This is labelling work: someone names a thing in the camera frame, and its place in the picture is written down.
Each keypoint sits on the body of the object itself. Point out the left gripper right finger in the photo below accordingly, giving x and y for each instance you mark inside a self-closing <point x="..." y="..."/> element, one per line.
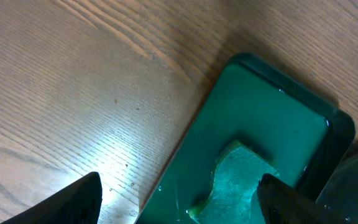
<point x="280" y="203"/>

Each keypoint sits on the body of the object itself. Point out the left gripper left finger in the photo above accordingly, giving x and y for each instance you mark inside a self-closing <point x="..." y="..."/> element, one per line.
<point x="78" y="203"/>

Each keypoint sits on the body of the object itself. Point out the green wavy sponge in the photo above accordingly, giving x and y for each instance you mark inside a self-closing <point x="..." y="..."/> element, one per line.
<point x="233" y="195"/>

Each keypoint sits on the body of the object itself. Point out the black rectangular tray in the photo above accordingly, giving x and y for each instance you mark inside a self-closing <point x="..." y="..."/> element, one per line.
<point x="258" y="107"/>

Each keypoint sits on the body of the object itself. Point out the black round tray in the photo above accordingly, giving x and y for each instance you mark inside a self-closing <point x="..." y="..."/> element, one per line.
<point x="340" y="194"/>

